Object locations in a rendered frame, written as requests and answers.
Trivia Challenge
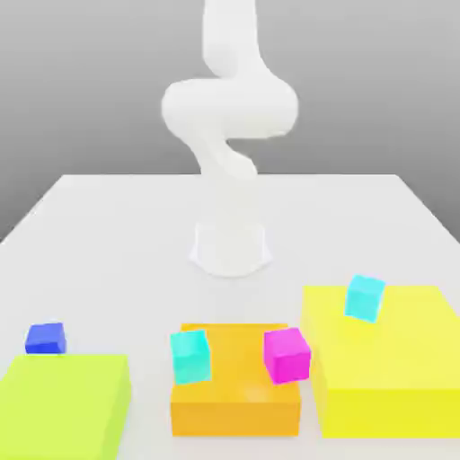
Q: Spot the small cyan cube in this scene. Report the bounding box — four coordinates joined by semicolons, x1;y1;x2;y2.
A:
343;273;386;323
169;329;212;385

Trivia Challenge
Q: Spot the small magenta cube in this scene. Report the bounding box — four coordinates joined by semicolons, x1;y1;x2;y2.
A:
262;327;313;385

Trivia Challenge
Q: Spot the small blue cube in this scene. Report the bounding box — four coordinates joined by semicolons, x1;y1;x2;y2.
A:
24;322;67;356

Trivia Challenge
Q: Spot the large orange box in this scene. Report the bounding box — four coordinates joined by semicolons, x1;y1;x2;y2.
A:
170;323;302;438

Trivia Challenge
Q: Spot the large yellow box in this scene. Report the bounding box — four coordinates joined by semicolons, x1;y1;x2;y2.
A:
300;285;460;439

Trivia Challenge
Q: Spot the large lime green box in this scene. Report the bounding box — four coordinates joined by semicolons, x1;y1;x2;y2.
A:
0;354;133;460

